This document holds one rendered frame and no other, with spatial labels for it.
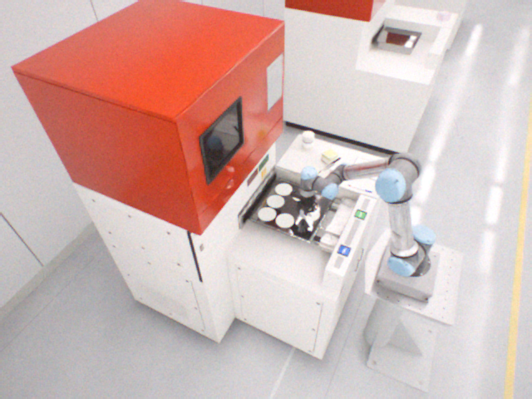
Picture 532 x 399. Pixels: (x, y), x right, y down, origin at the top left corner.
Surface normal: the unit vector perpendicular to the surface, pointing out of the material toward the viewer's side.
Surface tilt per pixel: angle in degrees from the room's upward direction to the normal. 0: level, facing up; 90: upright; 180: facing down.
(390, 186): 83
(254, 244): 0
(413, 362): 0
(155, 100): 0
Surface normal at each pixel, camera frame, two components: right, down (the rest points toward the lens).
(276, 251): -0.02, -0.68
